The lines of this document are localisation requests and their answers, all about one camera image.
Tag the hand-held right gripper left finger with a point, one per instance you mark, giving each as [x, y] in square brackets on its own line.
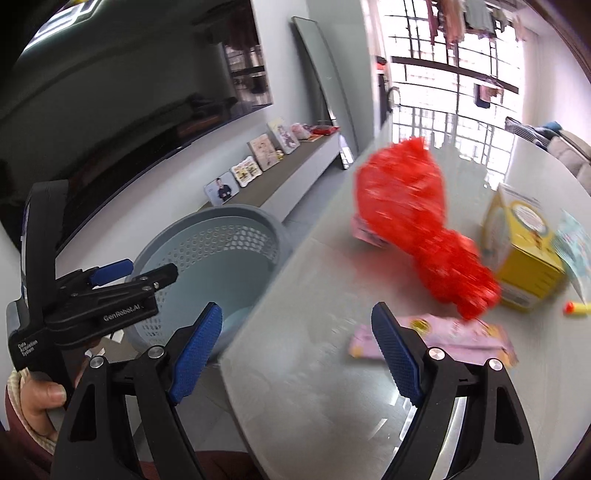
[197, 357]

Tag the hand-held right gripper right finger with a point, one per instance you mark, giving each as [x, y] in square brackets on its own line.
[398, 357]

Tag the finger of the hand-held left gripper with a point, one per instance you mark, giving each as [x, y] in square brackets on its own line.
[154, 277]
[111, 272]

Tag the grey perforated plastic basket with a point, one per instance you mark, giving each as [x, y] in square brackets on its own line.
[207, 258]

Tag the yellow medicine box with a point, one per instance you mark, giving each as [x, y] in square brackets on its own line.
[526, 267]

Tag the red plastic bag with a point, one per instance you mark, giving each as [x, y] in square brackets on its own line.
[401, 198]

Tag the light blue baby wipes packet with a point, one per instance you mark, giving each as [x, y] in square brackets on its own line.
[575, 249]

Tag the person's left forearm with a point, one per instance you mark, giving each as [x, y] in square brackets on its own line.
[18, 443]

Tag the person's left hand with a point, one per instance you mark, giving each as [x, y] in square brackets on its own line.
[44, 397]

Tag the large pink snack packet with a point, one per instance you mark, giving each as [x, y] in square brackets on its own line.
[461, 337]

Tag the small pink packet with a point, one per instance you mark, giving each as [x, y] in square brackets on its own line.
[362, 233]

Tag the black flat television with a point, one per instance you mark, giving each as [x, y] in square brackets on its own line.
[115, 115]

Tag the grey television cabinet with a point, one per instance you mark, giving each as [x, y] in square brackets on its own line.
[286, 180]

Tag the yellow orange foam dart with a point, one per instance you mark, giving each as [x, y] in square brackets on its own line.
[577, 309]

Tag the pink plush toy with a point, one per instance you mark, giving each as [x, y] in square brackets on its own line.
[301, 130]

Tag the red flat packet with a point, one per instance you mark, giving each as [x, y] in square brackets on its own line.
[323, 130]

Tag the tall leaning mirror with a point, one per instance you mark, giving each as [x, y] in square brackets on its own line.
[323, 83]

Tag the checkered blanket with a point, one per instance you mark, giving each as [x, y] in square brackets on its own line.
[521, 129]

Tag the standing fan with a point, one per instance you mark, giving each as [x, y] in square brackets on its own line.
[393, 98]

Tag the window security grille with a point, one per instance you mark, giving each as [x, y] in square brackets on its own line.
[443, 92]

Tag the beige sofa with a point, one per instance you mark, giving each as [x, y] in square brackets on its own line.
[572, 152]

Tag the blue cushion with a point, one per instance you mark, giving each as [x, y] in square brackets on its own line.
[551, 127]

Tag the pink hanging garment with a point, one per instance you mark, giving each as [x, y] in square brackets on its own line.
[487, 94]

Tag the row of hanging clothes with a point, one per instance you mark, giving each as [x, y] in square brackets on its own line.
[466, 21]

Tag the white photo frame with portrait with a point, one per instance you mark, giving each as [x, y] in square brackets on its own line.
[222, 190]

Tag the yellow cartoon picture frame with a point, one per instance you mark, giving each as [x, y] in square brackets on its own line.
[246, 171]

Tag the pale drawing picture frame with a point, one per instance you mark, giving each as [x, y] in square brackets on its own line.
[264, 152]

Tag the white cartoon picture frame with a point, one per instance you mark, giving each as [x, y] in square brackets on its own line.
[284, 136]

